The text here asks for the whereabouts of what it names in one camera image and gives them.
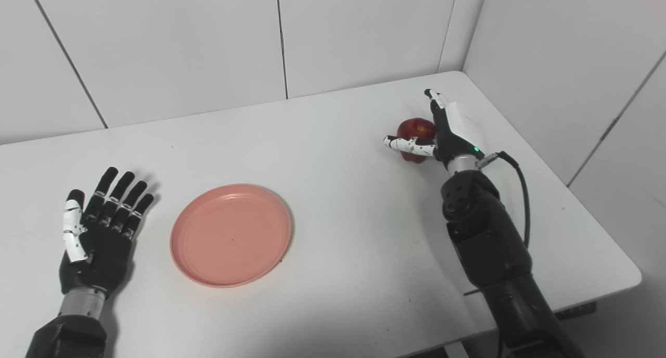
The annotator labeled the red apple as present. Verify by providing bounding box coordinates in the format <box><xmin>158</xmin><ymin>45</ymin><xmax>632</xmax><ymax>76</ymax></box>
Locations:
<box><xmin>396</xmin><ymin>118</ymin><xmax>437</xmax><ymax>164</ymax></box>

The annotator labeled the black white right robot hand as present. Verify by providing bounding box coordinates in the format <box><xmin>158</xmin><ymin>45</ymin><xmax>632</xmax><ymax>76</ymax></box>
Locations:
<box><xmin>383</xmin><ymin>89</ymin><xmax>485</xmax><ymax>172</ymax></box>

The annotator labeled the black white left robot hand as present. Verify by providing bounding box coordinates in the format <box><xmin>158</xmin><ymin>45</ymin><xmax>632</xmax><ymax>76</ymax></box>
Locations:
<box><xmin>59</xmin><ymin>167</ymin><xmax>155</xmax><ymax>299</ymax></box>

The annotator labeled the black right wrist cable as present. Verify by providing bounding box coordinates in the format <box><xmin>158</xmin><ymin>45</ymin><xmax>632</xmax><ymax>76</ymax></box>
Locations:
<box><xmin>476</xmin><ymin>151</ymin><xmax>531</xmax><ymax>249</ymax></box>

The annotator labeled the pink round plate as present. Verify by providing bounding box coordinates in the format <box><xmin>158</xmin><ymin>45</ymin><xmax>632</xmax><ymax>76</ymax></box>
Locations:
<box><xmin>170</xmin><ymin>184</ymin><xmax>292</xmax><ymax>288</ymax></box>

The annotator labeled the black table frame bar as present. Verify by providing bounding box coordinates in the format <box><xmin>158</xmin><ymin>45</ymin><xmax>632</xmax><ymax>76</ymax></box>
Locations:
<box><xmin>554</xmin><ymin>302</ymin><xmax>597</xmax><ymax>321</ymax></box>

